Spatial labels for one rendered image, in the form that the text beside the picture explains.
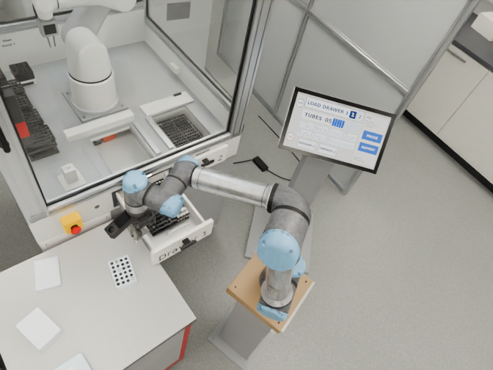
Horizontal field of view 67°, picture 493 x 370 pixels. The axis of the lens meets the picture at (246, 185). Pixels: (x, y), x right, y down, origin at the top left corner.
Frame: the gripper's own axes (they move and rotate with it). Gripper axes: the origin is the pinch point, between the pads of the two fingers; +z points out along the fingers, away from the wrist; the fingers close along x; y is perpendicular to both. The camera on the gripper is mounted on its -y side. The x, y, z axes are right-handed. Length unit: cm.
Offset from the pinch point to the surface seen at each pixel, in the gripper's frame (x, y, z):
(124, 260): 2.5, -3.8, 18.9
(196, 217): -2.2, 29.6, 11.1
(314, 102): 3, 104, -18
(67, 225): 23.5, -14.8, 8.1
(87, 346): -16.7, -31.0, 22.3
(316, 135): -7, 100, -6
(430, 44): -10, 184, -34
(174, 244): -8.3, 12.8, 7.6
